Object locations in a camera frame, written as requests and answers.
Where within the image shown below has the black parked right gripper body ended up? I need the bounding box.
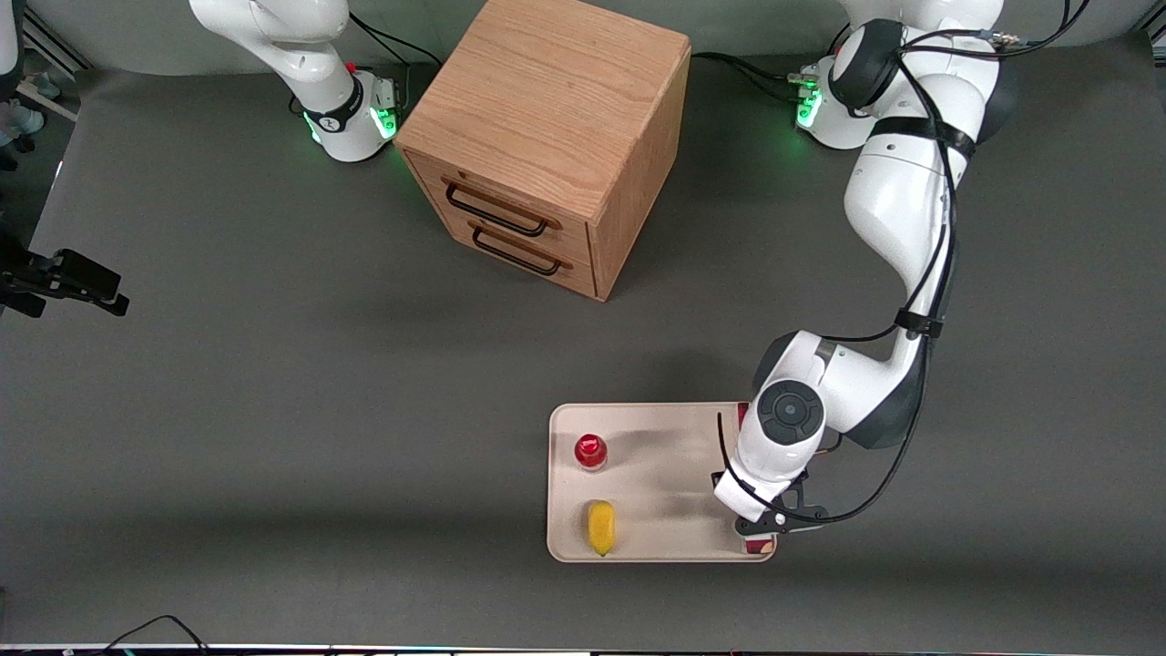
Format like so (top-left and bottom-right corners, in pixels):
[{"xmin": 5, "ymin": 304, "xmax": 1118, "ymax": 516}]
[{"xmin": 0, "ymin": 232, "xmax": 48, "ymax": 319}]

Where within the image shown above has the cream plastic tray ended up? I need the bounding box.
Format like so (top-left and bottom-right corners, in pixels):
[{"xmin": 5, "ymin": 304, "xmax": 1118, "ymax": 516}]
[{"xmin": 546, "ymin": 402, "xmax": 777, "ymax": 564}]

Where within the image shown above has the wooden two-drawer cabinet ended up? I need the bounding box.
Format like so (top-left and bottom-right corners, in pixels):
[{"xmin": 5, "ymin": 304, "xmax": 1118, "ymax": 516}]
[{"xmin": 394, "ymin": 0, "xmax": 693, "ymax": 303}]

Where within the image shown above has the aluminium frame rail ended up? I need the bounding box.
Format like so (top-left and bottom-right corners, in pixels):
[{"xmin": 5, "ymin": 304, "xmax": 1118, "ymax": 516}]
[{"xmin": 20, "ymin": 7, "xmax": 94, "ymax": 78}]

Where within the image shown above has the black metal drawer handle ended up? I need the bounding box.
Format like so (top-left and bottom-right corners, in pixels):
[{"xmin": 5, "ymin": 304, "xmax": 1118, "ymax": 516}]
[
  {"xmin": 471, "ymin": 226, "xmax": 564, "ymax": 277},
  {"xmin": 445, "ymin": 182, "xmax": 552, "ymax": 240}
]

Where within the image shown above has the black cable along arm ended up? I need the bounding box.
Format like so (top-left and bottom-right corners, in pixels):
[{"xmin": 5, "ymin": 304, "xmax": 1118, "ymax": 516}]
[{"xmin": 715, "ymin": 0, "xmax": 1094, "ymax": 531}]

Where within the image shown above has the black cable at table edge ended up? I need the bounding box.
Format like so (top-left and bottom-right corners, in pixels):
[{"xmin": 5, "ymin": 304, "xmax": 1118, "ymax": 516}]
[{"xmin": 87, "ymin": 614, "xmax": 212, "ymax": 656}]

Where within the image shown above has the black cable at arm base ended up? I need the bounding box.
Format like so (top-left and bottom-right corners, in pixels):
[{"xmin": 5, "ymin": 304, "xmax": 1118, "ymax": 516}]
[
  {"xmin": 348, "ymin": 11, "xmax": 443, "ymax": 110},
  {"xmin": 690, "ymin": 51, "xmax": 807, "ymax": 103}
]

